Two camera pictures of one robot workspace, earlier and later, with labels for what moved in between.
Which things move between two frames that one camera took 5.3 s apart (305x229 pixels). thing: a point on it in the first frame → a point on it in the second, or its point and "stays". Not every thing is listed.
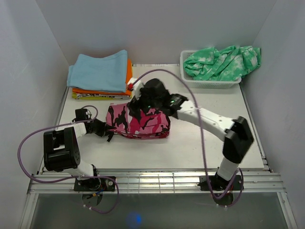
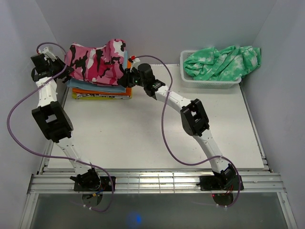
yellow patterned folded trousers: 86,96 stays
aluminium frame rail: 59,181 stays
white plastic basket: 191,82 stays
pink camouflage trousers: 120,121 → 103,64
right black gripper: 134,105 → 126,80
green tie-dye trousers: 231,64 stays
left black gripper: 104,128 → 62,65
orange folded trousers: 128,92 stays
